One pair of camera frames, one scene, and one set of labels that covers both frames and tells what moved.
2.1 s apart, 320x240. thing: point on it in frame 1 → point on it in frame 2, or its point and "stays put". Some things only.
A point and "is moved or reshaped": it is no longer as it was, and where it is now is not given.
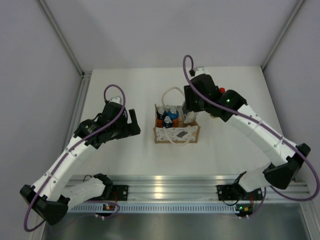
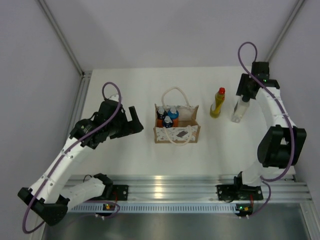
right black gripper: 189,104 → 245,78
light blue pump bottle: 173,113 stays put
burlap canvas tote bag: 184,133 stays put
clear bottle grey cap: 190,117 is moved or reshaped
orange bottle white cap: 167,122 stays put
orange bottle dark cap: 161,113 stays put
